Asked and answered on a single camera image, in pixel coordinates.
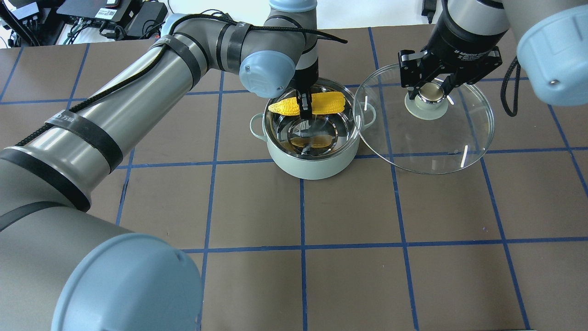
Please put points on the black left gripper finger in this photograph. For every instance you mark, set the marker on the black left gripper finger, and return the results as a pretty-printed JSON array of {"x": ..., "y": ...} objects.
[
  {"x": 307, "y": 103},
  {"x": 300, "y": 103}
]

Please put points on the brown paper table mat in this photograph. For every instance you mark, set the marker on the brown paper table mat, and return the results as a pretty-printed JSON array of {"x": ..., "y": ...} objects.
[{"x": 499, "y": 245}]

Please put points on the glass pot lid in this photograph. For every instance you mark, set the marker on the glass pot lid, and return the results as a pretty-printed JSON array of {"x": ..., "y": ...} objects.
[{"x": 432, "y": 134}]

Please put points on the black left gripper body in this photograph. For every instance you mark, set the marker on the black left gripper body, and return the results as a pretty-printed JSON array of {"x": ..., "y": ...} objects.
[{"x": 306, "y": 73}]

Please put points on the yellow corn cob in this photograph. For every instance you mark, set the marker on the yellow corn cob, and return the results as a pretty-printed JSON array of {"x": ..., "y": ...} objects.
[{"x": 323, "y": 103}]

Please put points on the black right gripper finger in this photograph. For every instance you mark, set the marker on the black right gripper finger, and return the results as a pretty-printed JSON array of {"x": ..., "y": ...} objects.
[
  {"x": 415, "y": 80},
  {"x": 457, "y": 77}
]

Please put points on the pale green cooking pot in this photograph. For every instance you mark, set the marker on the pale green cooking pot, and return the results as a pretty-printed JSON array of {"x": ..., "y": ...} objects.
[{"x": 321, "y": 146}]

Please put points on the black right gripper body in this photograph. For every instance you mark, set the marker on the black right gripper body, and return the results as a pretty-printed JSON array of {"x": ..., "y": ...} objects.
[{"x": 460, "y": 42}]

